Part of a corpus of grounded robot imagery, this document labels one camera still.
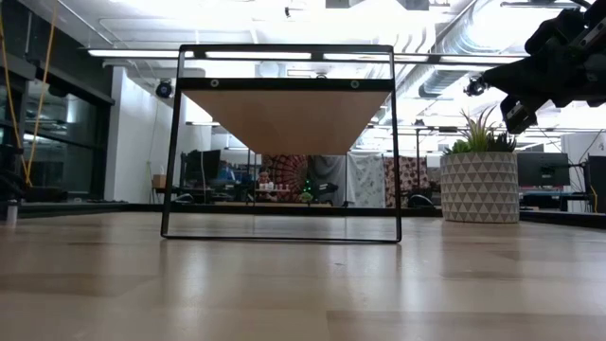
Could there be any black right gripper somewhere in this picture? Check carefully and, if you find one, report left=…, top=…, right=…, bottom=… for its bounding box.
left=481, top=0, right=606, bottom=135

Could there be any large white medicine bottle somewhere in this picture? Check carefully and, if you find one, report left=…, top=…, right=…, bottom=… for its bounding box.
left=258, top=61, right=285, bottom=80

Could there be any black computer monitor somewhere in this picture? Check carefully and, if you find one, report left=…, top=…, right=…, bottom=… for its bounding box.
left=586, top=154, right=606, bottom=214
left=183, top=149, right=223, bottom=181
left=516, top=152, right=571, bottom=188

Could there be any potted succulent triangle-pattern pot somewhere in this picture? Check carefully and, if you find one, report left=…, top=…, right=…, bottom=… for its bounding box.
left=439, top=106, right=521, bottom=224

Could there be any floral hanging cloth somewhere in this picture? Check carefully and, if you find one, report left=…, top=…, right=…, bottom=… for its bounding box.
left=383, top=155, right=430, bottom=208

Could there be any white patterned hanging cloth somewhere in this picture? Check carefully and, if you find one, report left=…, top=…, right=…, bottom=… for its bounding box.
left=347, top=152, right=387, bottom=208

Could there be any grey hanging cloth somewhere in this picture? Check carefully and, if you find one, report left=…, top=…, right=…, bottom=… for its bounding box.
left=308, top=154, right=349, bottom=207

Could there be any red mandala tapestry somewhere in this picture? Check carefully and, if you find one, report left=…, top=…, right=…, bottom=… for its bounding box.
left=261, top=154, right=310, bottom=203

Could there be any person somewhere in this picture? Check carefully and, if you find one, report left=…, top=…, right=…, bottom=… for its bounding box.
left=255, top=166, right=278, bottom=204

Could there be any ceiling light strip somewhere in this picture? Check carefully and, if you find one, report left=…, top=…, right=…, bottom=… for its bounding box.
left=87, top=46, right=529, bottom=66

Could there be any black ceiling camera cluster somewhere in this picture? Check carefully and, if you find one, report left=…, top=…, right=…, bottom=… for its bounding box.
left=463, top=75, right=489, bottom=99

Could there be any wooden shelf black metal frame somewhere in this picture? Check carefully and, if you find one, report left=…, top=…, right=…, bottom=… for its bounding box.
left=160, top=44, right=403, bottom=244

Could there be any black table frame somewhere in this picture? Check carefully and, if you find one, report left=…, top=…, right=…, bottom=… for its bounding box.
left=17, top=202, right=606, bottom=229

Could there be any yellow hanging cable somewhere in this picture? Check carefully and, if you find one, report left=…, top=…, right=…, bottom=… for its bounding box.
left=0, top=0, right=58, bottom=188

